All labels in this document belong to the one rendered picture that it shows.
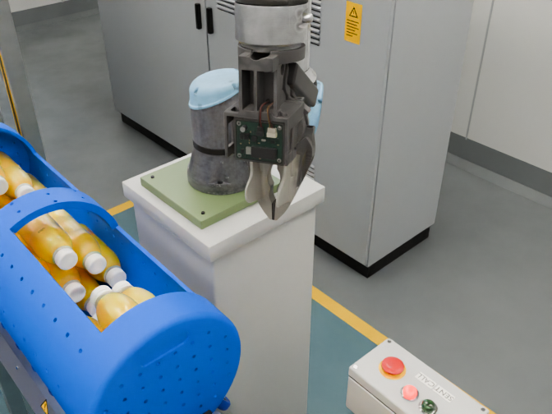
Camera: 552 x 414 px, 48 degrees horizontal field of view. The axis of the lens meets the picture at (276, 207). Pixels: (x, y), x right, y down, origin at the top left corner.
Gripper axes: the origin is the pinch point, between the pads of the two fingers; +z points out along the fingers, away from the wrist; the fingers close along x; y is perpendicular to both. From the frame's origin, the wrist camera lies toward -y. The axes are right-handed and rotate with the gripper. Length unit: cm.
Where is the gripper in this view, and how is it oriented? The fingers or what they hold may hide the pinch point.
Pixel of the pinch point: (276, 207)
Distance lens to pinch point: 76.2
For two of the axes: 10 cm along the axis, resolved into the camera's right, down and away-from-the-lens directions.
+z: -0.1, 9.0, 4.4
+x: 9.5, 1.5, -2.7
